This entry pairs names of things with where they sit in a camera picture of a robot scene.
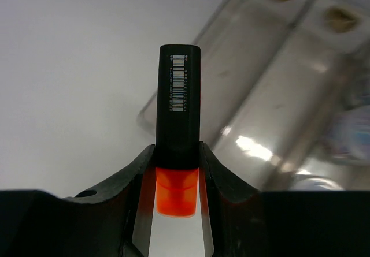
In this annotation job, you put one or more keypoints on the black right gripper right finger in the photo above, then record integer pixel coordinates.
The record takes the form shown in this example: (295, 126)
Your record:
(239, 220)

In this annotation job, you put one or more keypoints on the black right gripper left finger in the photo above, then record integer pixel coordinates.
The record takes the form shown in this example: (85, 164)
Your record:
(112, 218)

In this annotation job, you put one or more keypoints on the orange cap black highlighter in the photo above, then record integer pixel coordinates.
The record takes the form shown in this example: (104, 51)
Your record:
(176, 152)

